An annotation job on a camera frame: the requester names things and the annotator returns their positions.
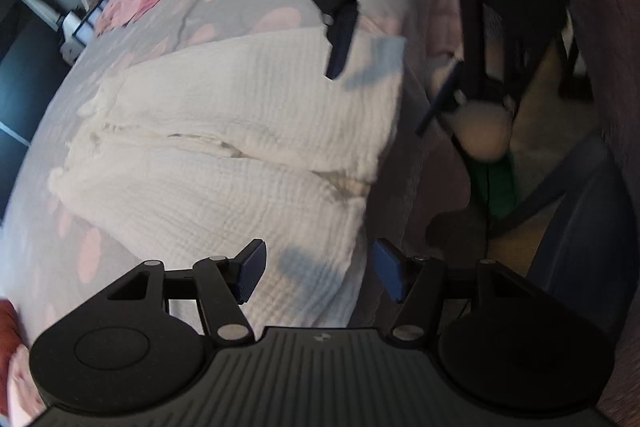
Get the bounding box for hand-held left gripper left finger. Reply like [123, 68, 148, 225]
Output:
[106, 238, 268, 344]

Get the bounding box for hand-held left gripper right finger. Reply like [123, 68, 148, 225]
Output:
[371, 237, 532, 341]

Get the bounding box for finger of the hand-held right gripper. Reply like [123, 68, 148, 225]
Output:
[297, 0, 403, 81]
[416, 0, 557, 136]

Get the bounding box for white textured garment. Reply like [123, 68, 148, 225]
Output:
[47, 29, 407, 329]

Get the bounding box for person's right forearm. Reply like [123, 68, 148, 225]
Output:
[562, 0, 640, 158]

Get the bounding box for green cloth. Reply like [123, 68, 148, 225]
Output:
[465, 152, 521, 220]

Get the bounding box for blue cloth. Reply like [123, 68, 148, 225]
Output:
[517, 134, 633, 343]

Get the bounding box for grey bedsheet with pink hearts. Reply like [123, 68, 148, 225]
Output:
[0, 0, 476, 348]

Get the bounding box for red cloth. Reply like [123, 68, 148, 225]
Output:
[0, 298, 26, 400]

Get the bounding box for white bedside rack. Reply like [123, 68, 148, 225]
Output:
[56, 0, 108, 58]

